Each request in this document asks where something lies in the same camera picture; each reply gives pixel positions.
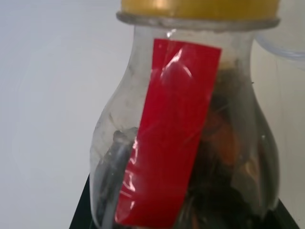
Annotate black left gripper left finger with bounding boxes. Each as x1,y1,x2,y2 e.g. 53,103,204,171
68,175,95,229

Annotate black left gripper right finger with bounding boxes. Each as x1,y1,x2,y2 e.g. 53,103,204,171
273,197,301,229

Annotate clear bottle with red tape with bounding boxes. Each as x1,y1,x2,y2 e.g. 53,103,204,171
91,0,281,229

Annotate clear plastic cup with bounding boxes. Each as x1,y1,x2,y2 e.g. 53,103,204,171
252,32,305,63

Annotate yellow bottle cap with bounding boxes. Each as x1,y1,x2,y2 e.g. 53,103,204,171
120,0,280,18

